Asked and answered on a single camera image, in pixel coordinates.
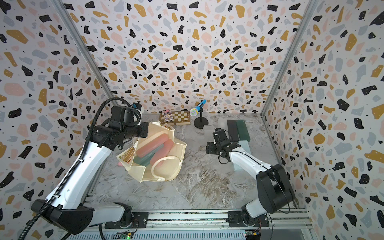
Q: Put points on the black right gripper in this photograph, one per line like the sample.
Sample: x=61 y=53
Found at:
x=209 y=147

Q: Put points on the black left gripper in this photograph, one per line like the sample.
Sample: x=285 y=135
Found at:
x=144 y=126

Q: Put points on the translucent white pencil case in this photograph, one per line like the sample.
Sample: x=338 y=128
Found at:
x=223 y=124

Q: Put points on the light teal pencil case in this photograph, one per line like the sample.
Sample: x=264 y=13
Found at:
x=238 y=162
x=245 y=146

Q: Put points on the black pencil case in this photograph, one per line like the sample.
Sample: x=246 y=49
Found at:
x=233 y=130

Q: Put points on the dark green pencil case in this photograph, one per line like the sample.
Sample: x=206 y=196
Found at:
x=243 y=131

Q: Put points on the cream floral canvas tote bag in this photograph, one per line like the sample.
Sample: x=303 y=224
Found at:
x=165 y=169

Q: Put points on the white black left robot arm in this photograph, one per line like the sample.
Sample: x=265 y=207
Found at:
x=64 y=206

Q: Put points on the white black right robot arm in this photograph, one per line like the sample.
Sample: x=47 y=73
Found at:
x=273 y=186

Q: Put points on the pink pencil case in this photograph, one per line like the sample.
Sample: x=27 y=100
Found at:
x=149 y=147
x=163 y=152

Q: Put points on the blue grey pencil case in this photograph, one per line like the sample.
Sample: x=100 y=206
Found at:
x=144 y=161

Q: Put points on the purple card box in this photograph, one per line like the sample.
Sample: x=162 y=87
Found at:
x=168 y=116

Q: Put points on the black microphone stand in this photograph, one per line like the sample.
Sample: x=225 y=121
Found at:
x=201 y=121

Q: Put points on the wooden chess board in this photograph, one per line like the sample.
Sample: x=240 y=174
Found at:
x=180 y=118

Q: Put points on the blue toy microphone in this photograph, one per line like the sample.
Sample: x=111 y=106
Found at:
x=194 y=111

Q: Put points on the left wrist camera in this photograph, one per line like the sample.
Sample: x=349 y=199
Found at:
x=137 y=106

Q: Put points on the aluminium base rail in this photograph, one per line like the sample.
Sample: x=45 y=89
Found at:
x=205 y=225

